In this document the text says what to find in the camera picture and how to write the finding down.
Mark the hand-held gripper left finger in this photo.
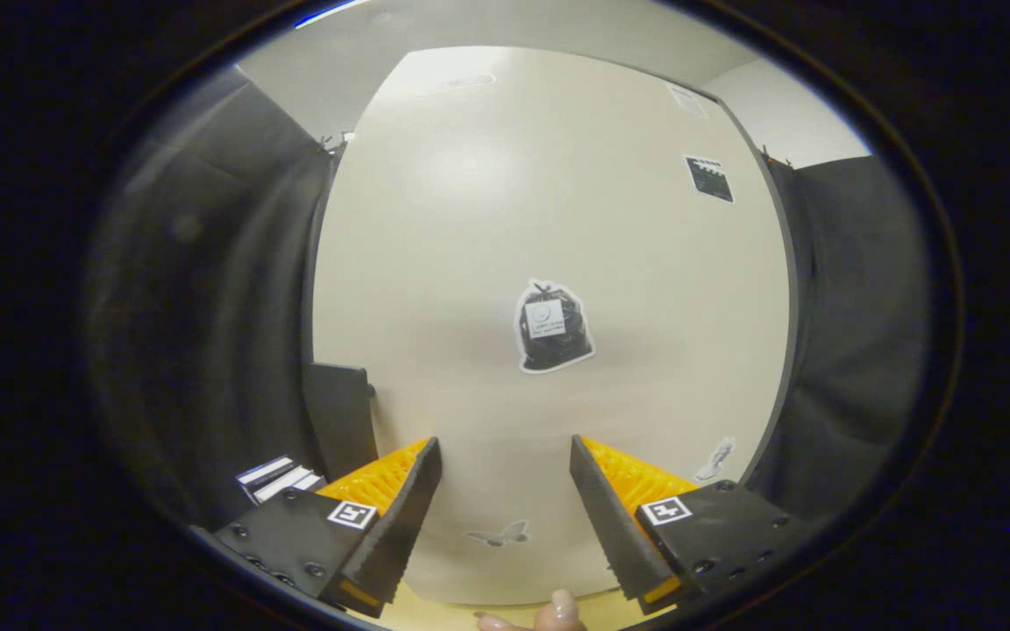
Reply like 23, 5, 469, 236
213, 436, 444, 620

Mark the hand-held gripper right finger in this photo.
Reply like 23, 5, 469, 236
569, 433, 810, 615

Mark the dark grey shoe cabinet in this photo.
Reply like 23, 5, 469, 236
299, 131, 380, 483

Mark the dark blue book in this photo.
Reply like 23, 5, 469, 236
237, 455, 297, 505

